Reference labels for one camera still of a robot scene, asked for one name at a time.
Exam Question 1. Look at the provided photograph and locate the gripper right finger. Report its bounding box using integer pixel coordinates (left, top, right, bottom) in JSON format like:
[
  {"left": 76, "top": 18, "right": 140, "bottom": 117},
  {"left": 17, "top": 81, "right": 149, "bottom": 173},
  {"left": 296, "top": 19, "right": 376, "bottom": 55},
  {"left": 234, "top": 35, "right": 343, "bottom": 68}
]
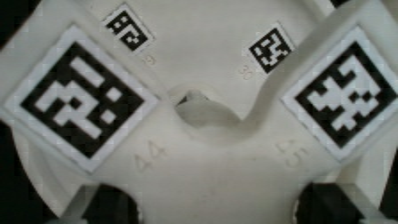
[{"left": 295, "top": 183, "right": 385, "bottom": 224}]

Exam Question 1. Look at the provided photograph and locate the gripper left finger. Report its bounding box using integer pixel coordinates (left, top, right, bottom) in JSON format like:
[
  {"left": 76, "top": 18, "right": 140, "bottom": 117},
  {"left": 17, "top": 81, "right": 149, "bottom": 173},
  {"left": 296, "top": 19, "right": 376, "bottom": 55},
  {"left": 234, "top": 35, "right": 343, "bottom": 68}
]
[{"left": 58, "top": 185, "right": 140, "bottom": 224}]

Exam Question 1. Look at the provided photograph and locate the white cross table base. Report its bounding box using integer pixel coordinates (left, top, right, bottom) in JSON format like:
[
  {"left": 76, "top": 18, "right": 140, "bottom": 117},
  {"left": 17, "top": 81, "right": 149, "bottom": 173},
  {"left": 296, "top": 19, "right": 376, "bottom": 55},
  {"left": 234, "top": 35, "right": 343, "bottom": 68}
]
[{"left": 0, "top": 0, "right": 398, "bottom": 224}]

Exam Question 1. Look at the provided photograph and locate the white cylindrical table leg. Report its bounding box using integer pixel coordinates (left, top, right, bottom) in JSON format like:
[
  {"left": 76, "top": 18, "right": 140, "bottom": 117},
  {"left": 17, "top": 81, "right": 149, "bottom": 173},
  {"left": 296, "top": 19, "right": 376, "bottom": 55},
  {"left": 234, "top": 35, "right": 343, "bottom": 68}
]
[{"left": 168, "top": 83, "right": 241, "bottom": 128}]

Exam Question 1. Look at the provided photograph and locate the white round table top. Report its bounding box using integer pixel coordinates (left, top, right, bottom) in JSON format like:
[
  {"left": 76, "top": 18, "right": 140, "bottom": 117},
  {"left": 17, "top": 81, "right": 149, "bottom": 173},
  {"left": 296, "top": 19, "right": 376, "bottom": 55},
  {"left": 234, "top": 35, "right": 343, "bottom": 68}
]
[{"left": 78, "top": 0, "right": 335, "bottom": 113}]

